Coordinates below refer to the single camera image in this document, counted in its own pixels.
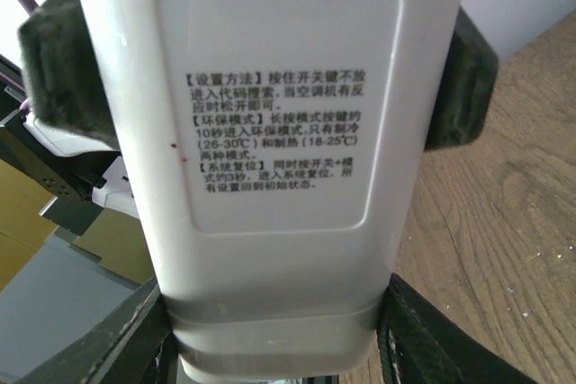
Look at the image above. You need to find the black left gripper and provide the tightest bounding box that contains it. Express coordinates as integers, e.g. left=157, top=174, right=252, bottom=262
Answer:
left=1, top=0, right=120, bottom=201

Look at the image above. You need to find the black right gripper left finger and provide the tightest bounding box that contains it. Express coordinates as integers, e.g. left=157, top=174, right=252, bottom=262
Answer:
left=18, top=277, right=178, bottom=384

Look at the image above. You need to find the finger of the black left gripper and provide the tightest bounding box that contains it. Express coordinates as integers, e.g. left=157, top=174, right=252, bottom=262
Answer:
left=425, top=8, right=499, bottom=151

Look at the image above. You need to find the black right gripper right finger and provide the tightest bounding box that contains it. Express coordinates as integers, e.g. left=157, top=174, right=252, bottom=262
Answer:
left=376, top=273, right=527, bottom=384

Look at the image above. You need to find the white remote control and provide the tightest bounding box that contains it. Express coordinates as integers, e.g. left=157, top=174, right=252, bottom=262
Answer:
left=110, top=0, right=460, bottom=383

